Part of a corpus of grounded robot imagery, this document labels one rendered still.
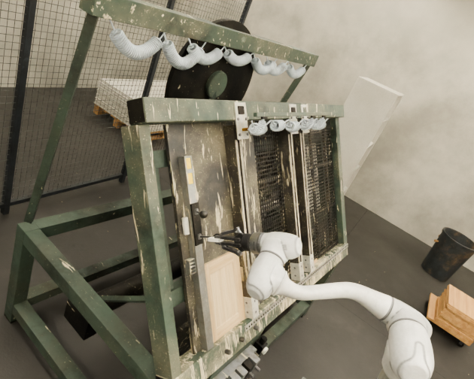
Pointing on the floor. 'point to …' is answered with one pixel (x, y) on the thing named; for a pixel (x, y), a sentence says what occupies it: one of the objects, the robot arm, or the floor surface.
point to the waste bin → (448, 254)
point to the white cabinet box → (363, 123)
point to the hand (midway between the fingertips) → (215, 239)
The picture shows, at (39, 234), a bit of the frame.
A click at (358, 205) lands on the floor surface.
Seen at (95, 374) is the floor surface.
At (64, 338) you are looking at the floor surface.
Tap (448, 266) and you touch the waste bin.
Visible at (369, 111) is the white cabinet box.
